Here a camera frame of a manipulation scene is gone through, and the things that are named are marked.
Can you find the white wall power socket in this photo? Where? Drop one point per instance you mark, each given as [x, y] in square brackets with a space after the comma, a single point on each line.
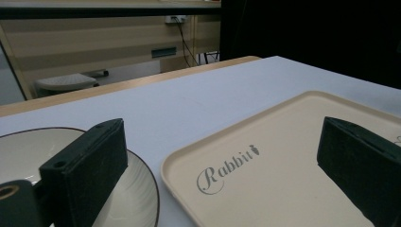
[176, 19]

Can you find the white plate with dark rim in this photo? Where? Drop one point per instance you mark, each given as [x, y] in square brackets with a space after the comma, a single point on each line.
[135, 195]

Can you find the wooden table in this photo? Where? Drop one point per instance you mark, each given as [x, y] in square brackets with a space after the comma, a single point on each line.
[104, 88]

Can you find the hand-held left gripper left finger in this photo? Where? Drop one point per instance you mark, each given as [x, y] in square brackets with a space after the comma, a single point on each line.
[85, 171]

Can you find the black curtain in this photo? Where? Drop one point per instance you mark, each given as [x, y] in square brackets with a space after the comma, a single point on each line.
[309, 34]

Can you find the beige plastic tray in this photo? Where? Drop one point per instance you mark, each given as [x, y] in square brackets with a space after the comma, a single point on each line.
[277, 176]

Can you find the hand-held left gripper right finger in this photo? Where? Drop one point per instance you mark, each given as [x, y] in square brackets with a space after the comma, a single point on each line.
[362, 164]

